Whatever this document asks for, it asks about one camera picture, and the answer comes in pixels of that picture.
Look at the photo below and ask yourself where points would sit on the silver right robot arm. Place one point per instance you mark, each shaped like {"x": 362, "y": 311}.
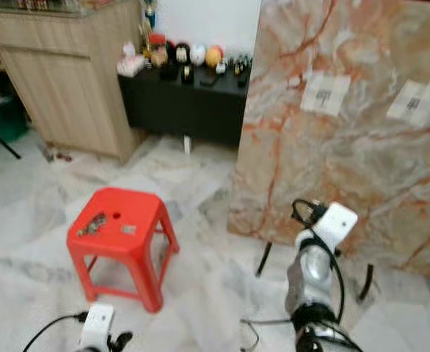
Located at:
{"x": 310, "y": 279}

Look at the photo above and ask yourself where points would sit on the bunch of keys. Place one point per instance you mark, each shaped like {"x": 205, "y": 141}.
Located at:
{"x": 92, "y": 224}

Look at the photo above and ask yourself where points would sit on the red plastic stool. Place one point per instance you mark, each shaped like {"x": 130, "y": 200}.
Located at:
{"x": 123, "y": 248}

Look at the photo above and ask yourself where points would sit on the black low console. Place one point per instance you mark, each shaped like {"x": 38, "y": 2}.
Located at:
{"x": 186, "y": 110}

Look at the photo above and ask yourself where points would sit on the green bin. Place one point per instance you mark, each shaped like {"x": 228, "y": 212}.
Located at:
{"x": 2, "y": 123}

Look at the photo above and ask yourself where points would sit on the light wooden cabinet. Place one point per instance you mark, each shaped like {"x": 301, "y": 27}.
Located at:
{"x": 68, "y": 88}

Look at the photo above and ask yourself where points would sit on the pink tissue pack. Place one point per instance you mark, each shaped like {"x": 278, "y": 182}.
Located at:
{"x": 130, "y": 65}

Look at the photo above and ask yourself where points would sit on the marble pattern folding table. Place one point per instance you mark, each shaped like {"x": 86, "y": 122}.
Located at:
{"x": 340, "y": 169}

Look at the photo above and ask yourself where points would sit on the white round figurine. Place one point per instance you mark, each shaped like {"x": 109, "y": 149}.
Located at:
{"x": 197, "y": 55}

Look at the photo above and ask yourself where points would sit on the orange round figurine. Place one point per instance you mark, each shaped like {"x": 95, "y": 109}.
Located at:
{"x": 213, "y": 57}

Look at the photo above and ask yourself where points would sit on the blue gold trophy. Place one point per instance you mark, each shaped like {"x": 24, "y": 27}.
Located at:
{"x": 151, "y": 13}

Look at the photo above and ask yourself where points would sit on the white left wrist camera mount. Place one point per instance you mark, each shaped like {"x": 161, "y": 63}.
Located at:
{"x": 100, "y": 324}

